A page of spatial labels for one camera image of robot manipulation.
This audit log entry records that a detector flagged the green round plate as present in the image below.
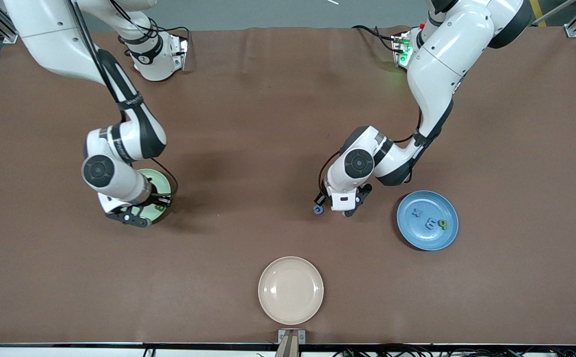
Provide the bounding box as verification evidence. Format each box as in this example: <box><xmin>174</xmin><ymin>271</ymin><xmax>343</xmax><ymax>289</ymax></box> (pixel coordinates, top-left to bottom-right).
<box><xmin>137</xmin><ymin>169</ymin><xmax>172</xmax><ymax>226</ymax></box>

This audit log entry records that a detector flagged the blue round plate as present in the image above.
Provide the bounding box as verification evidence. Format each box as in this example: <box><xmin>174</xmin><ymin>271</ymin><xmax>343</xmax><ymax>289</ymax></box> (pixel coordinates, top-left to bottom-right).
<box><xmin>397</xmin><ymin>190</ymin><xmax>460</xmax><ymax>251</ymax></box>

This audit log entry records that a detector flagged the beige round plate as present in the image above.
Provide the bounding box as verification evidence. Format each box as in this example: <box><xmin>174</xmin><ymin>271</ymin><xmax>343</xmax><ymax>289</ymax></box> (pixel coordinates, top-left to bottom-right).
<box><xmin>258</xmin><ymin>256</ymin><xmax>325</xmax><ymax>326</ymax></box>

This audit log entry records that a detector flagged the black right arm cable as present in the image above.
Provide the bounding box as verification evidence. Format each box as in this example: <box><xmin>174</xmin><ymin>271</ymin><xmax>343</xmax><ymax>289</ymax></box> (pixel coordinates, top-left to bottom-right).
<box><xmin>70</xmin><ymin>0</ymin><xmax>179</xmax><ymax>198</ymax></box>

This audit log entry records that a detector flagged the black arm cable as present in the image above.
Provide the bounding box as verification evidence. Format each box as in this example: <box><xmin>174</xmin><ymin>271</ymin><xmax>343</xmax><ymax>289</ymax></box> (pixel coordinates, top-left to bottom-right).
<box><xmin>318</xmin><ymin>69</ymin><xmax>467</xmax><ymax>199</ymax></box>
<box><xmin>70</xmin><ymin>0</ymin><xmax>179</xmax><ymax>198</ymax></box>

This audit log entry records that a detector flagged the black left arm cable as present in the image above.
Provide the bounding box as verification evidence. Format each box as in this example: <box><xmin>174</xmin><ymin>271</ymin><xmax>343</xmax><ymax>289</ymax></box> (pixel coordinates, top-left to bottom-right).
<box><xmin>318</xmin><ymin>69</ymin><xmax>467</xmax><ymax>199</ymax></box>

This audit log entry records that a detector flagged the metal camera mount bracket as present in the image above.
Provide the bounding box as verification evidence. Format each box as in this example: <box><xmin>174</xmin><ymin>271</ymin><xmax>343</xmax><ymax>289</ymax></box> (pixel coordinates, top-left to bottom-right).
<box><xmin>274</xmin><ymin>329</ymin><xmax>306</xmax><ymax>357</ymax></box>

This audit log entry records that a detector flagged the black base power cable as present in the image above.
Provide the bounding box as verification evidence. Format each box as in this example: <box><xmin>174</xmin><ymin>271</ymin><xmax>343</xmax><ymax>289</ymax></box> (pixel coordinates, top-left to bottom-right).
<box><xmin>351</xmin><ymin>24</ymin><xmax>395</xmax><ymax>51</ymax></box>

